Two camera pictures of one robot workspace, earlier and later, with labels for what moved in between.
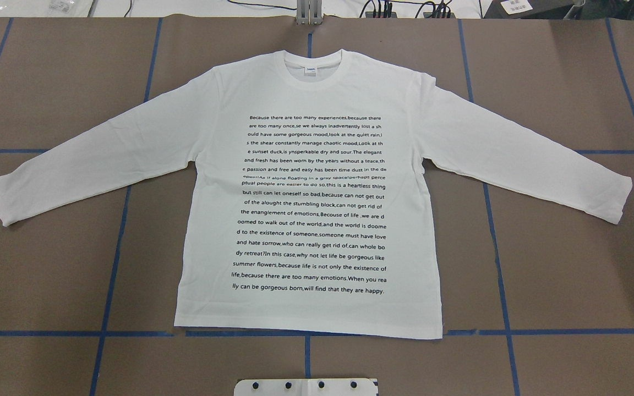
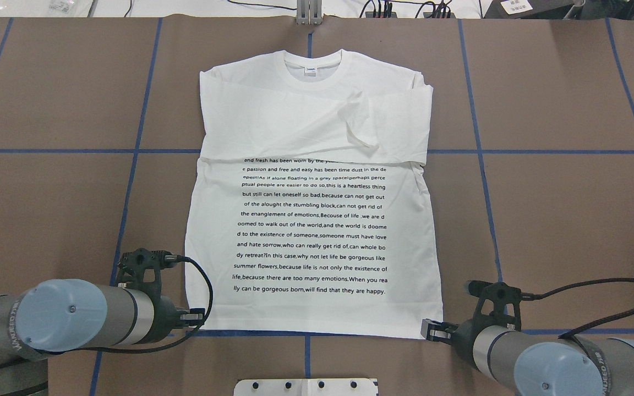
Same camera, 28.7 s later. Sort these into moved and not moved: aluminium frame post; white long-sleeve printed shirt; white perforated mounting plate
Moved: white long-sleeve printed shirt
Not moved: aluminium frame post; white perforated mounting plate
